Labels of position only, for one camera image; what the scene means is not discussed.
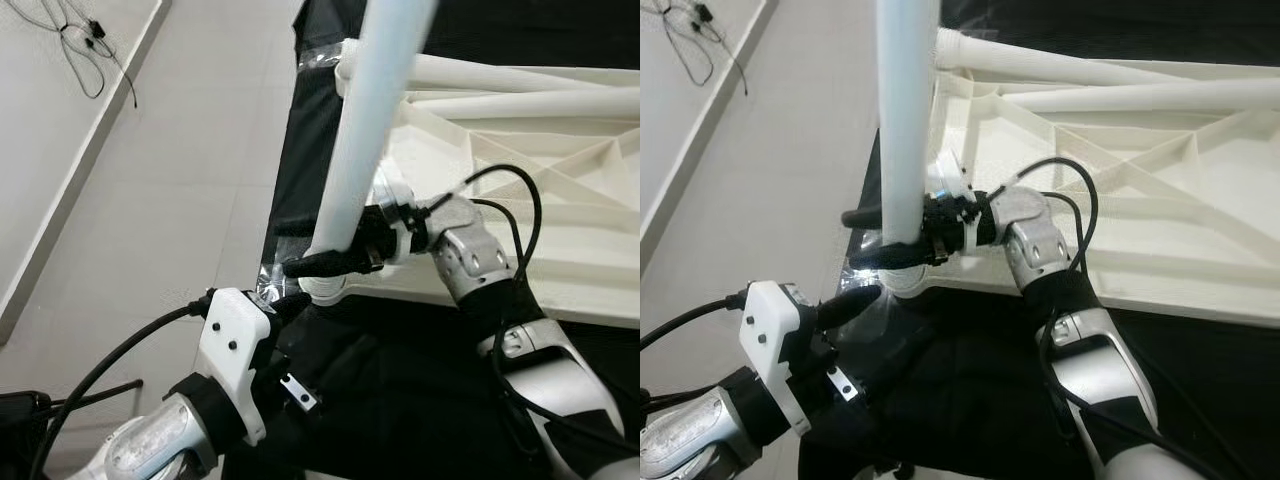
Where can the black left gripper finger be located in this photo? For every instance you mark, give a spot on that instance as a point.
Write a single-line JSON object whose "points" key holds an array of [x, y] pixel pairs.
{"points": [[848, 306], [320, 378], [870, 365], [291, 304]]}

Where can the white plastic children table top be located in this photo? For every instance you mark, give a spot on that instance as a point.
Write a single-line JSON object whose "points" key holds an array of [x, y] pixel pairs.
{"points": [[1180, 220], [560, 230]]}

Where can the clear tape patch on cloth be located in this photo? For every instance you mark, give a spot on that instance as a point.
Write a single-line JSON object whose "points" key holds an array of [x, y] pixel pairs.
{"points": [[270, 280], [862, 268]]}

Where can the black tablecloth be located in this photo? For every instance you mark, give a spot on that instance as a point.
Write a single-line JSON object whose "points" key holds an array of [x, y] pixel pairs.
{"points": [[1000, 400], [400, 400]]}

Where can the clear plastic sheet piece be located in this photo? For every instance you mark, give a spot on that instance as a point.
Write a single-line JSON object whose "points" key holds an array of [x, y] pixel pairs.
{"points": [[320, 62]]}

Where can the small black power plug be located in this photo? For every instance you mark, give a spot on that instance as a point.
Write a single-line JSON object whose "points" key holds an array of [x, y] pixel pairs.
{"points": [[96, 28], [702, 13]]}

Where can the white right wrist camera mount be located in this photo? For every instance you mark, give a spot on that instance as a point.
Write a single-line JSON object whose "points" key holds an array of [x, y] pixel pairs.
{"points": [[392, 190], [950, 180]]}

